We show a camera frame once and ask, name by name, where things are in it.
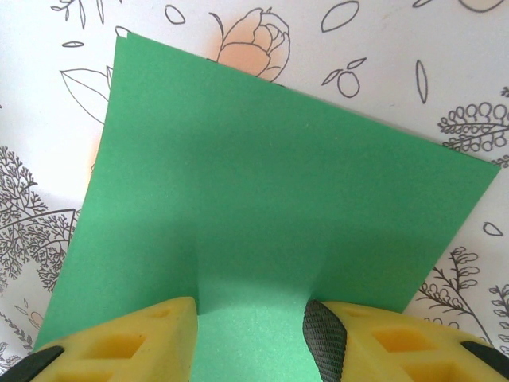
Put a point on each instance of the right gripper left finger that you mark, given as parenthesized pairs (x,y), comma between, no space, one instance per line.
(119,350)

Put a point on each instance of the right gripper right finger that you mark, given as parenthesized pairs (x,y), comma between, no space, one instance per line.
(397,350)

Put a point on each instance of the green paper sheet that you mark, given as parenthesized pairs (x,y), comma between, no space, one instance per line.
(258,179)

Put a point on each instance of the floral table cover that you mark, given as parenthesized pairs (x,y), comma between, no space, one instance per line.
(358,40)

